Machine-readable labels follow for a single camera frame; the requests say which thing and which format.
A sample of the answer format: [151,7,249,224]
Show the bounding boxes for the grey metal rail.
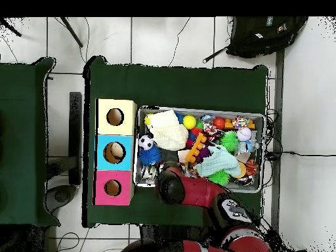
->
[270,48,285,224]

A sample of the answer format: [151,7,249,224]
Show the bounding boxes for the orange toy building block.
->
[184,132,207,164]

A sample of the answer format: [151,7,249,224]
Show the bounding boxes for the black upright panel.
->
[68,91,83,186]

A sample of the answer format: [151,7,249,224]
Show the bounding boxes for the blue spiky ball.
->
[138,145,162,167]

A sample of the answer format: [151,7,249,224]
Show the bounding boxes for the wooden box three holes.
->
[93,98,138,206]

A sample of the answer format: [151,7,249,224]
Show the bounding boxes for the black backpack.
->
[225,16,309,59]

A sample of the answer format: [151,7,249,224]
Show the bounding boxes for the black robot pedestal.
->
[119,224,224,252]

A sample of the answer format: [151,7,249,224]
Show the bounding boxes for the orange red ball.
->
[212,117,226,130]

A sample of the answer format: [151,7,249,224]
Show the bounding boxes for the white baseball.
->
[236,127,253,142]

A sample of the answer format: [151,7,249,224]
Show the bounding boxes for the grey oval base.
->
[45,184,77,213]

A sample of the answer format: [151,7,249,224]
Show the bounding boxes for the silver mesh bin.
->
[133,105,266,194]

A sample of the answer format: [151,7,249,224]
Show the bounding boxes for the cream waffle cloth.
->
[146,108,189,152]

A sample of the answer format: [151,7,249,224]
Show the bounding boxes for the black white soccer ball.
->
[138,134,155,151]

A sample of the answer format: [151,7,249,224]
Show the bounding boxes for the dark green table cloth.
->
[0,57,60,226]
[83,56,268,228]

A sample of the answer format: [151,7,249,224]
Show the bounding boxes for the black tripod leg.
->
[0,18,22,37]
[60,16,84,49]

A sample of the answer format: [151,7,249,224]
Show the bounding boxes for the yellow seamed ball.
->
[182,114,198,131]

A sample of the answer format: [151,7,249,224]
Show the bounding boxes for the mint green waffle cloth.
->
[196,144,242,178]

